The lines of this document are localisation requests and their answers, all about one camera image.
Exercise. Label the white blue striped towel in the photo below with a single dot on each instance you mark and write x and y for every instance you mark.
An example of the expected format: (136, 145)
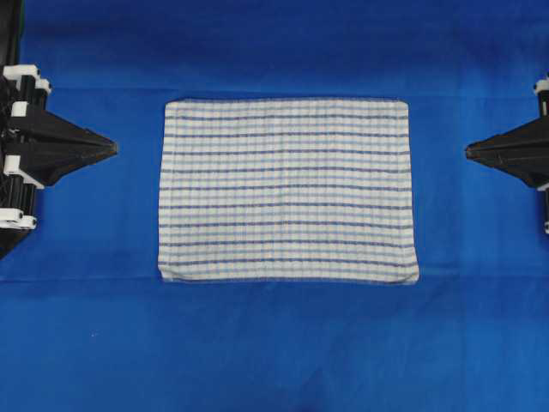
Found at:
(287, 189)

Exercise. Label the blue table cloth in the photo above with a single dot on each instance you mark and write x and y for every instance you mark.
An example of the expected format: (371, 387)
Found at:
(88, 325)

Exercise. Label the black frame post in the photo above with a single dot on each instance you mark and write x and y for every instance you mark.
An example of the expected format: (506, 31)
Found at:
(12, 17)

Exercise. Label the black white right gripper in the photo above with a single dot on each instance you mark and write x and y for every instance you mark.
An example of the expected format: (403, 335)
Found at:
(532, 170)

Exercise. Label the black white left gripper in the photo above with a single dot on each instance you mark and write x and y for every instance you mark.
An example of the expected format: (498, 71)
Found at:
(26, 171)

